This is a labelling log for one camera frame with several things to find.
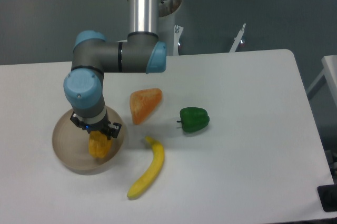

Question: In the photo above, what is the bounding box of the yellow banana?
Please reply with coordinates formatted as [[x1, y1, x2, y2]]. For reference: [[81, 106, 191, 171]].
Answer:
[[127, 136, 165, 200]]

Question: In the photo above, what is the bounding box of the beige round plate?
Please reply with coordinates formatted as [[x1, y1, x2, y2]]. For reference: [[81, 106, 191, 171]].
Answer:
[[52, 108, 126, 174]]

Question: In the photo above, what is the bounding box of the black object at table edge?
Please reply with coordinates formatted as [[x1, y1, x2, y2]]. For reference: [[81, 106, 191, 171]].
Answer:
[[317, 184, 337, 212]]

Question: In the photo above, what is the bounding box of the yellow bell pepper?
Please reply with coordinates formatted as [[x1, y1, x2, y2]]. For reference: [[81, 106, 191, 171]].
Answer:
[[88, 131, 113, 158]]

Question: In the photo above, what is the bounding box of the white side table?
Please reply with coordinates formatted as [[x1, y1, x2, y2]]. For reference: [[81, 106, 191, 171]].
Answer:
[[305, 55, 336, 104]]

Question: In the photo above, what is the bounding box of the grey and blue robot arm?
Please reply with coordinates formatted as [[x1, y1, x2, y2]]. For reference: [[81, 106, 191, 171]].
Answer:
[[63, 0, 167, 139]]

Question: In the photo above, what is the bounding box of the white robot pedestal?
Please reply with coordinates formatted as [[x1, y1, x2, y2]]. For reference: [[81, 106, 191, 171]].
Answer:
[[158, 0, 184, 56]]

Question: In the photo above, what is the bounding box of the green bell pepper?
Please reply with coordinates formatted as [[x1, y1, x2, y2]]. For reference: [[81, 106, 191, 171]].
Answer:
[[177, 107, 210, 134]]

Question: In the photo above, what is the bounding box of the orange triangular bread piece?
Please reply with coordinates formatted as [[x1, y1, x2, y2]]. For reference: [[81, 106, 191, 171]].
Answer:
[[130, 88, 163, 125]]

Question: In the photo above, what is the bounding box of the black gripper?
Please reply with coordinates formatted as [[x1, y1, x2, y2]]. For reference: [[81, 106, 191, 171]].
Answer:
[[70, 112, 122, 140]]

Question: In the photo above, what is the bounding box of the white table frame leg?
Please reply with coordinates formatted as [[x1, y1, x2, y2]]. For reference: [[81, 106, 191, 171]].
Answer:
[[229, 23, 246, 53]]

